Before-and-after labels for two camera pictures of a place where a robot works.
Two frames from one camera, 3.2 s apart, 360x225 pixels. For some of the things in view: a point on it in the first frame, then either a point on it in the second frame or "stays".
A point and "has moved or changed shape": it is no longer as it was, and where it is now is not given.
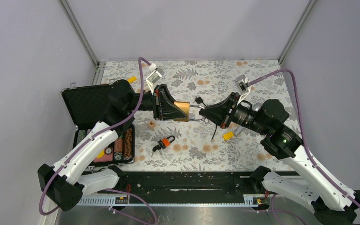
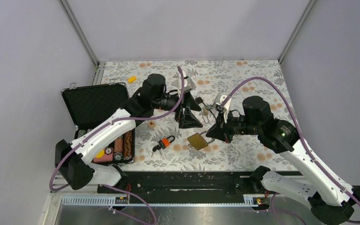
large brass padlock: [184, 107] has moved or changed shape
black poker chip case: [86, 104] stays
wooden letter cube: [152, 124] stays
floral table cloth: [200, 146] stays
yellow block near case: [132, 79] stays
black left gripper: [164, 108] to [187, 120]
